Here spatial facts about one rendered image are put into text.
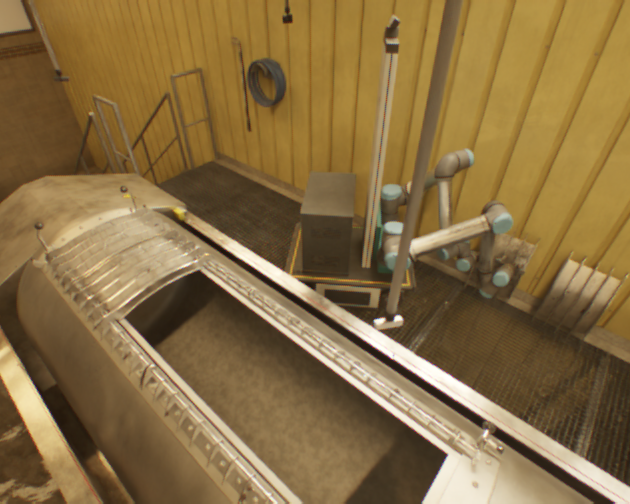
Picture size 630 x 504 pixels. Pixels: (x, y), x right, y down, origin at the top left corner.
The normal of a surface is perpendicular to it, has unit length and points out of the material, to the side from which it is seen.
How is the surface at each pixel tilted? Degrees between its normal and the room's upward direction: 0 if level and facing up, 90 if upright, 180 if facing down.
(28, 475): 0
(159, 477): 50
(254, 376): 31
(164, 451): 42
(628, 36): 90
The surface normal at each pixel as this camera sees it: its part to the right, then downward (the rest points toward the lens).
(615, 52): -0.65, 0.49
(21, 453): 0.00, -0.76
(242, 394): -0.22, -0.55
